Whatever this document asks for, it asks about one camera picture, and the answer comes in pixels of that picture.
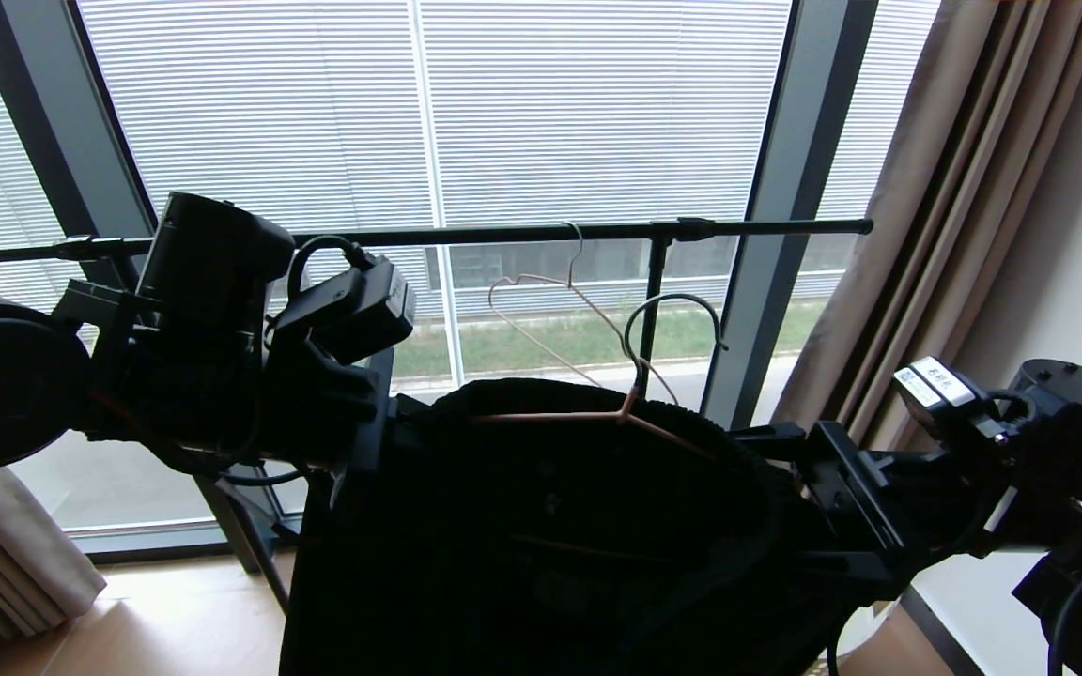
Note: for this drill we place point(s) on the black garment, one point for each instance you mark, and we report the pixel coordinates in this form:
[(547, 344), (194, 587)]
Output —
[(550, 563)]

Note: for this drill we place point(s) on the pink clothes hanger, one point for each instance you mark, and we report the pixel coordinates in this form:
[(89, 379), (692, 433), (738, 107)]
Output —
[(597, 417), (588, 302)]

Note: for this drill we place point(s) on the window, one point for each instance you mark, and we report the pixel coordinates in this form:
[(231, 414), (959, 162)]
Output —
[(597, 113)]

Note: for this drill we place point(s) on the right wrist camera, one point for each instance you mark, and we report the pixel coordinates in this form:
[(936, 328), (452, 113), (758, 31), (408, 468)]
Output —
[(945, 390)]

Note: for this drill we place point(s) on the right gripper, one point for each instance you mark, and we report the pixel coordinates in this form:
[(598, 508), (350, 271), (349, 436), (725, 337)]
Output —
[(935, 507)]

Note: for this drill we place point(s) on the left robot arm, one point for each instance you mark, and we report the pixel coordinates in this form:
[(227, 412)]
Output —
[(193, 300)]

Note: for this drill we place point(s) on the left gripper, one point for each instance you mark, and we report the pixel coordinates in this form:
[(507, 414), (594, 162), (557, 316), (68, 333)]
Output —
[(344, 422)]

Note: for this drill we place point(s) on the brown curtain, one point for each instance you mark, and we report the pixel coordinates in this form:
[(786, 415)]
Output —
[(926, 207), (6, 554)]

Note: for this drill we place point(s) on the black clothes rack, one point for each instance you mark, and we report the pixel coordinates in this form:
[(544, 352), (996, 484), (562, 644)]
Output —
[(522, 232)]

